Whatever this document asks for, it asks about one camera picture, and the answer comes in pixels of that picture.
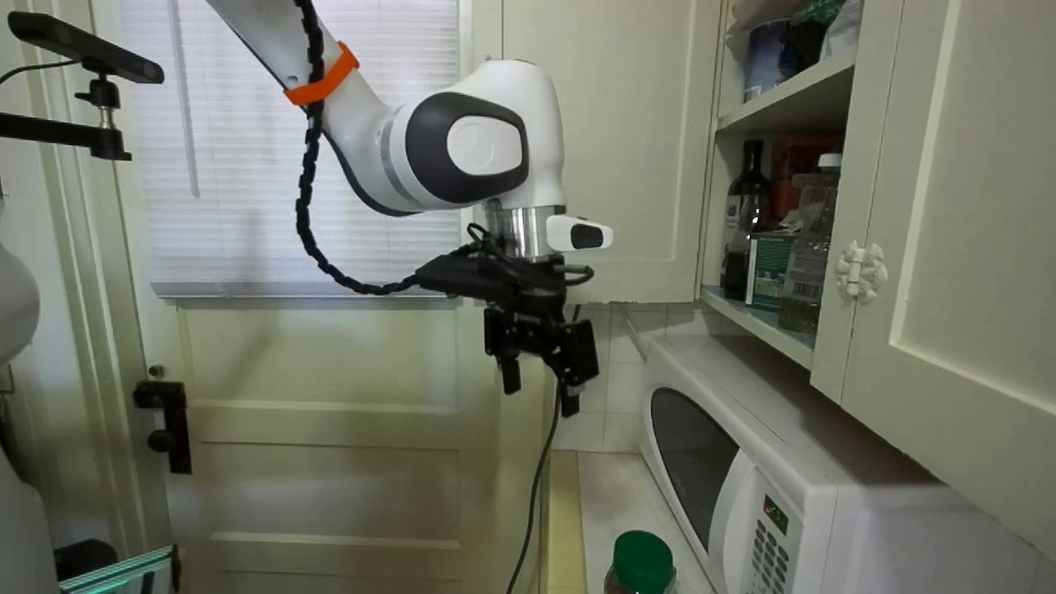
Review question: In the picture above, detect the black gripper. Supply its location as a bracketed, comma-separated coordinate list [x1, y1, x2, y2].
[483, 259, 602, 424]

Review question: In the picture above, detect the brown spice jar green cap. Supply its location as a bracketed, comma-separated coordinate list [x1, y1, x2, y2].
[602, 527, 681, 594]

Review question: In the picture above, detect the cream panelled cabinet door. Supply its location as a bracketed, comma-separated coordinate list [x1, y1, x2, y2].
[465, 0, 723, 306]

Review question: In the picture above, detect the dark glass wine bottle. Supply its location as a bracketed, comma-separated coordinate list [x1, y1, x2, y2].
[719, 137, 776, 303]

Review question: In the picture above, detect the clear bottle white cap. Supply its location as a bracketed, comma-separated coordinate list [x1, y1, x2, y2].
[784, 150, 844, 309]

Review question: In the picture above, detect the white flower cabinet knob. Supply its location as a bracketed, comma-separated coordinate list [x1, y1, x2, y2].
[832, 237, 892, 306]

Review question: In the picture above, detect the cream cabinet door with knob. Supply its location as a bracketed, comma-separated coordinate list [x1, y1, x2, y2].
[807, 0, 1056, 559]

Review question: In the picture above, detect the cream panelled room door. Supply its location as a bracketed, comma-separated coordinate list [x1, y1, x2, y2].
[110, 0, 553, 594]

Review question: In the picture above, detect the green and white box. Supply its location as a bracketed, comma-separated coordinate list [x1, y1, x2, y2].
[747, 228, 799, 309]

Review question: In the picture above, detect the white microwave oven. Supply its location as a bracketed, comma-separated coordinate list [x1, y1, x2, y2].
[637, 328, 1056, 594]

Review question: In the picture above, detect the red food package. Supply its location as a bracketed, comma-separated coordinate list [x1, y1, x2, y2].
[769, 137, 844, 211]

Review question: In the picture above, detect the white window blind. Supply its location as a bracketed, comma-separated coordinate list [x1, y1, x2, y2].
[110, 0, 465, 303]

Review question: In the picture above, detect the black door latch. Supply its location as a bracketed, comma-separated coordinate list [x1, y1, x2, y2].
[133, 376, 193, 479]

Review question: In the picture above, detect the dark blue bag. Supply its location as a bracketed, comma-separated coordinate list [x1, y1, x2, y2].
[738, 16, 827, 98]

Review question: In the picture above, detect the thin black power cable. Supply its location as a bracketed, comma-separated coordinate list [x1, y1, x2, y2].
[505, 383, 565, 594]

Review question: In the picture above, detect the braided black robot cable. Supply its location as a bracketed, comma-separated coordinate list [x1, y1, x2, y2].
[290, 0, 426, 298]

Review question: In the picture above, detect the orange cable strap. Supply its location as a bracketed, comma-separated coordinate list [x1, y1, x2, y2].
[285, 43, 363, 110]

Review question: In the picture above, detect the cream cabinet frame with shelves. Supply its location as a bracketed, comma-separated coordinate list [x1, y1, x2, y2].
[695, 0, 871, 374]

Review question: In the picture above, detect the black camera clamp arm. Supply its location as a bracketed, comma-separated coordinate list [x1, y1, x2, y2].
[0, 74, 134, 164]

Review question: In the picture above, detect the black bar camera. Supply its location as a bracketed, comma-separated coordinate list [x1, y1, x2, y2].
[4, 11, 167, 89]

